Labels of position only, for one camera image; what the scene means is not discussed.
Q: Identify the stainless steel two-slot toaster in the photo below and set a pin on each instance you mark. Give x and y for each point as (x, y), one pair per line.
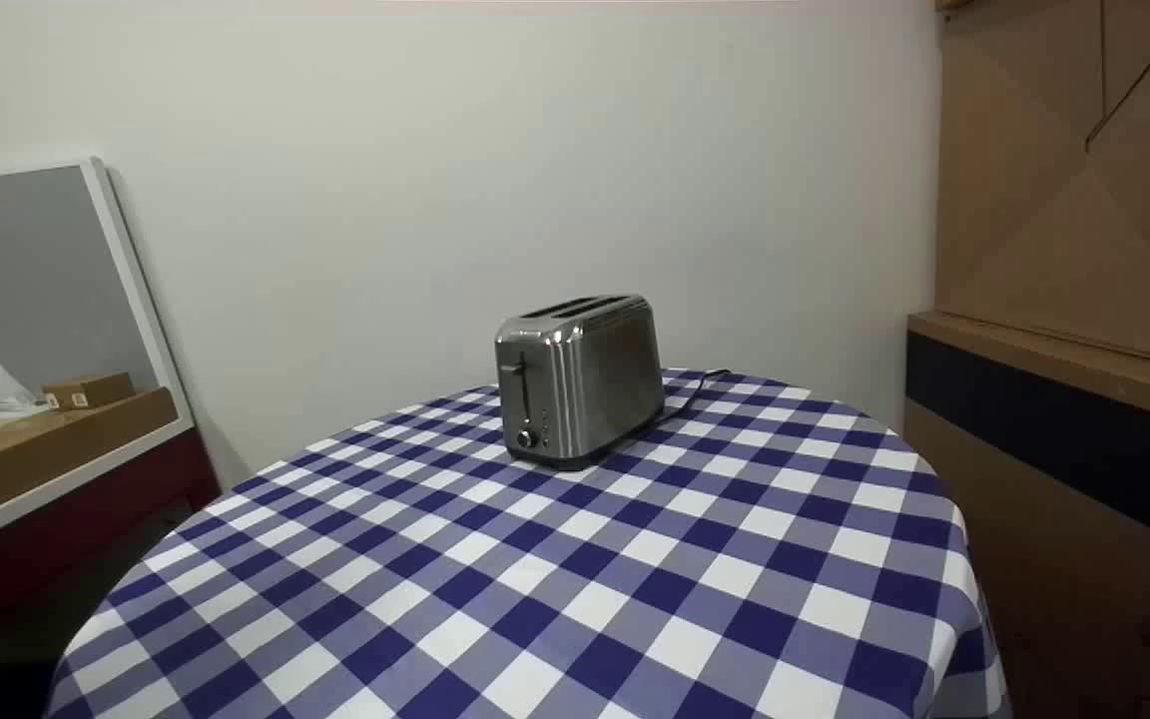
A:
(588, 380)

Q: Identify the blue white checkered tablecloth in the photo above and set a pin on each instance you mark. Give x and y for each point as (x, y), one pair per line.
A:
(630, 587)

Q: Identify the small cardboard box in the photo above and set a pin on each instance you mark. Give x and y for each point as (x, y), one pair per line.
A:
(91, 394)

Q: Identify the wooden tray box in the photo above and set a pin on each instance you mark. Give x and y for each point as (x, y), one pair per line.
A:
(30, 453)

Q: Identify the red cabinet with white top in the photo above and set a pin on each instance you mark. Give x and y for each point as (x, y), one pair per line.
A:
(42, 544)

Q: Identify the brown wooden wall cabinet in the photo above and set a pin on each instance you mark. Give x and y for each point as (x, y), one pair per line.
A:
(1067, 267)

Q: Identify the grey board with white frame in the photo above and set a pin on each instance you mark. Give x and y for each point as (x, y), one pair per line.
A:
(30, 282)

